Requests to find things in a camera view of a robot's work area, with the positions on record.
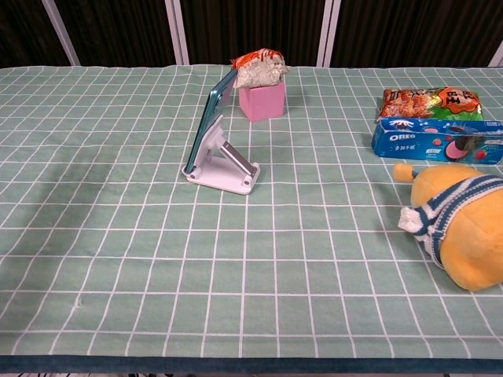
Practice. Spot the green checked tablecloth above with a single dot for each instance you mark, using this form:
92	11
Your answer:
251	282

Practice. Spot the white frame post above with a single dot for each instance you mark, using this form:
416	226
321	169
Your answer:
328	31
497	58
61	31
177	31

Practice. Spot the dark pleated curtain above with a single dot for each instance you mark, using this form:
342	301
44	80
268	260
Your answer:
251	27

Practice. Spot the orange green snack bag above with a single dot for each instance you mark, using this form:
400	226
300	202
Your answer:
430	103

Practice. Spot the pink cube box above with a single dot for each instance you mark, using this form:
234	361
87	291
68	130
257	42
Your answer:
264	103

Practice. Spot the yellow plush toy striped scarf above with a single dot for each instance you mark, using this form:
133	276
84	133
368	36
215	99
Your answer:
467	231

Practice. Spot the crumpled orange white snack bag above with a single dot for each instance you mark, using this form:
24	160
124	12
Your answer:
259	70

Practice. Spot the white folding phone stand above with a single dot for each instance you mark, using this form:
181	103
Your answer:
224	178

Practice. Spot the black smartphone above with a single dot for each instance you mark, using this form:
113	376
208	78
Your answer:
210	114

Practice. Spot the blue Oreo cookie box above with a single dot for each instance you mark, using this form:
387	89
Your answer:
432	139

